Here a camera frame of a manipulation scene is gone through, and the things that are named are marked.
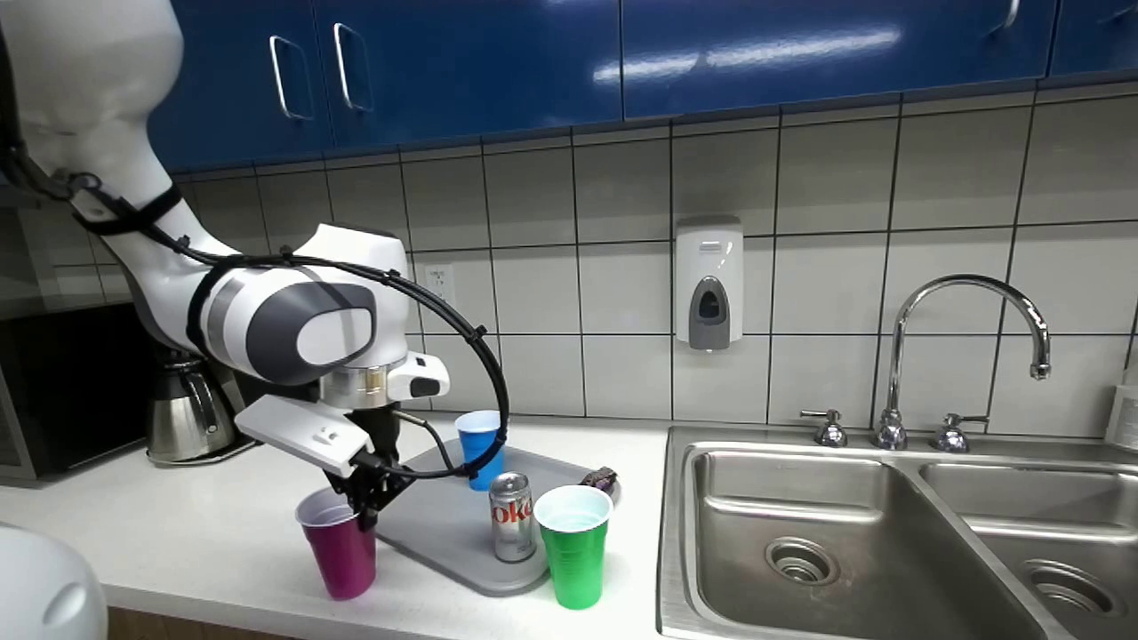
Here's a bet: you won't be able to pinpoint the blue upper cabinets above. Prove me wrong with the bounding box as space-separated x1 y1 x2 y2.
153 0 1138 170

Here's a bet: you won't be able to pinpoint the steel coffee carafe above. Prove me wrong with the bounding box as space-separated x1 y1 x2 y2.
146 350 244 470

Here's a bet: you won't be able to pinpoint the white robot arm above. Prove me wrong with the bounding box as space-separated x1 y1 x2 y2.
0 0 450 521

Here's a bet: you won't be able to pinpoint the green plastic cup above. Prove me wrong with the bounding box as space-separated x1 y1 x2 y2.
533 488 611 612

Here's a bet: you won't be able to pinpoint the stainless steel double sink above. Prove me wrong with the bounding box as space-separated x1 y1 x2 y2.
659 429 1138 640

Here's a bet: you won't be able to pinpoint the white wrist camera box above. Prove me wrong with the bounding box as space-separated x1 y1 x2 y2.
234 394 373 476

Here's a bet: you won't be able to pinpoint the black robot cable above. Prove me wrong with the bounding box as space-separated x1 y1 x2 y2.
0 139 516 484

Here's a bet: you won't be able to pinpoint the purple plastic cup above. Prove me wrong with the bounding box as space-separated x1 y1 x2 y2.
297 488 376 602

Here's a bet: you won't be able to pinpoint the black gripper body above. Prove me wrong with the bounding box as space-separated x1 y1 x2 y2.
344 408 413 510

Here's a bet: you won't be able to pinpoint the silver soda can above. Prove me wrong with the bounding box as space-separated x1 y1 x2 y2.
492 471 537 566

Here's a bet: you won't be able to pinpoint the white rounded foreground object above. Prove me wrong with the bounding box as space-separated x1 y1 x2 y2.
0 527 109 640

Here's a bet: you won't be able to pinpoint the white wall soap dispenser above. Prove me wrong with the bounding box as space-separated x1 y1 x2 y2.
676 215 744 350

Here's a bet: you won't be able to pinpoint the dark snack wrapper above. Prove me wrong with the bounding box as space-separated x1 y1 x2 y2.
580 465 619 497

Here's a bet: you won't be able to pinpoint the chrome sink faucet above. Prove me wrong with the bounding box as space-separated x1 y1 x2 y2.
796 269 1056 453

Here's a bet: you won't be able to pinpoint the blue plastic cup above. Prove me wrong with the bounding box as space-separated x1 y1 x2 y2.
455 408 504 489

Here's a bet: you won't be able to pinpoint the black microwave oven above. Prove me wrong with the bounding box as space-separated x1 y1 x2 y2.
0 303 158 488

